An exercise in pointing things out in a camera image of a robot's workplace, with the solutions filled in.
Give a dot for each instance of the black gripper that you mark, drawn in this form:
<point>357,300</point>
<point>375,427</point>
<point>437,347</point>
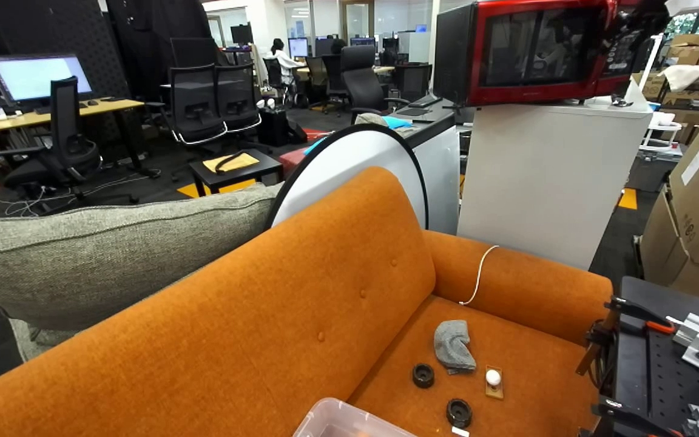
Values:
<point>653,16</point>

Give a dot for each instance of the red and black microwave body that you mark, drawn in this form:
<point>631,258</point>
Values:
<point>450,50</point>

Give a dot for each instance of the white cabinet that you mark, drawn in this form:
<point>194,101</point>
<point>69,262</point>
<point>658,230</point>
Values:
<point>545,179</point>

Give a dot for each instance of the large cardboard box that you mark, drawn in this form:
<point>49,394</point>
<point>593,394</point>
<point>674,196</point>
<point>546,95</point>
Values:
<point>697,226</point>

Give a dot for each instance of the black office chair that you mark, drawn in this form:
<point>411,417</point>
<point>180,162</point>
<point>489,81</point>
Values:
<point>365,81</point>
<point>238,94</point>
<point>67,137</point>
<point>194,101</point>

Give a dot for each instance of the black clamp with orange tip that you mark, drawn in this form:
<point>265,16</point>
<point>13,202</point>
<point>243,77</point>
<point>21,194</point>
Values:
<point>642,319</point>

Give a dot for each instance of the seated person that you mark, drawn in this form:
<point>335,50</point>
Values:
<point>283,60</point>

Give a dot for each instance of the gray cloth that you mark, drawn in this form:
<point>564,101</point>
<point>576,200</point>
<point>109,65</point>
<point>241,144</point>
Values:
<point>453,347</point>

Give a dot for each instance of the small white ball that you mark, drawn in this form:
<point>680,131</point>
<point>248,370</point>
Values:
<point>493,378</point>

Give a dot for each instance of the small black table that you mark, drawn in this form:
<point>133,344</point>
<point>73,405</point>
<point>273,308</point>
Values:
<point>241,182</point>

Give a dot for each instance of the yellow envelope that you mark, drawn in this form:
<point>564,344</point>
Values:
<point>232,165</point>

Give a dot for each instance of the orange fabric sofa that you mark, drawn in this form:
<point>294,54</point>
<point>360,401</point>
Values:
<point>285,325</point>

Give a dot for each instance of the clear plastic container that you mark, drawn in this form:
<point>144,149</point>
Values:
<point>340,419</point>

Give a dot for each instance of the wooden office desk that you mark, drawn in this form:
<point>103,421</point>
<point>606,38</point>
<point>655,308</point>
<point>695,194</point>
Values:
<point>49,116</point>

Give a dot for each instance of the computer monitor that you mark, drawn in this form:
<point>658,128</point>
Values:
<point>40,77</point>

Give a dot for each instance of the grey cushion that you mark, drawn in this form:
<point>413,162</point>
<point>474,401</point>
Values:
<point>83,258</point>

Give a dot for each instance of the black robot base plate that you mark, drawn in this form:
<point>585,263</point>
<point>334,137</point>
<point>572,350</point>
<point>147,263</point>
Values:
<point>655,381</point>

